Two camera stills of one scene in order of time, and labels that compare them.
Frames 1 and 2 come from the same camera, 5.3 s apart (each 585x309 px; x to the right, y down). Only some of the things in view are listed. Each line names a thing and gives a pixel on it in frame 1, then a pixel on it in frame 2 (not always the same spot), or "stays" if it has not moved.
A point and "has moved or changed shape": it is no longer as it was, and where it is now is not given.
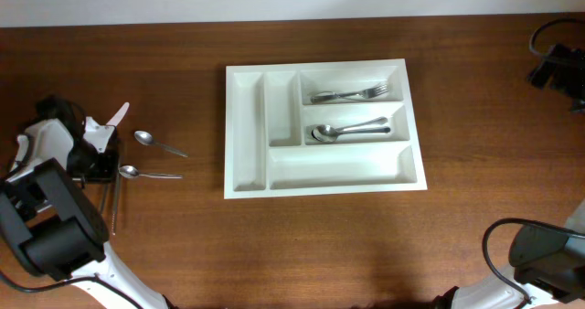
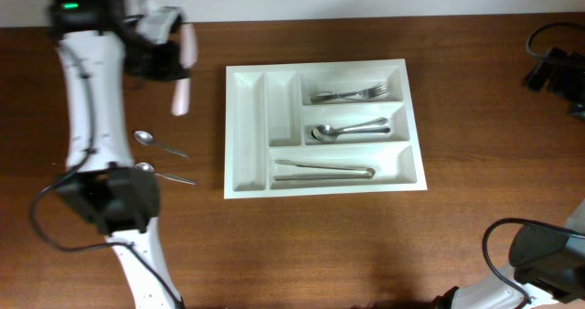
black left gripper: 109,173 → 171,68
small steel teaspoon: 145,138 stays
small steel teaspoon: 129,171 has moved or changed shape
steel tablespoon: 327,133 stays
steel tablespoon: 328,133 stays
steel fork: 366,93 stays
